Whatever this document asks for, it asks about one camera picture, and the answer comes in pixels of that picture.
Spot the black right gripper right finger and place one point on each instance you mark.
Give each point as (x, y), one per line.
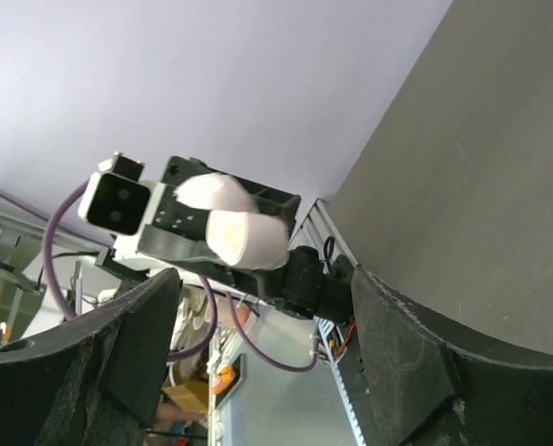
(434, 381)

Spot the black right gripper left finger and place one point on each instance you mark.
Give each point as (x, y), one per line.
(93, 380)

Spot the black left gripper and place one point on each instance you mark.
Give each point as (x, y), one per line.
(174, 232)

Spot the white earbud case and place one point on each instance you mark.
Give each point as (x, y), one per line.
(235, 230)

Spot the slotted grey cable duct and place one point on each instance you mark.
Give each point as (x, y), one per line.
(326, 327)

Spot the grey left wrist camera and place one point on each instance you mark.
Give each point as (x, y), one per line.
(119, 202)

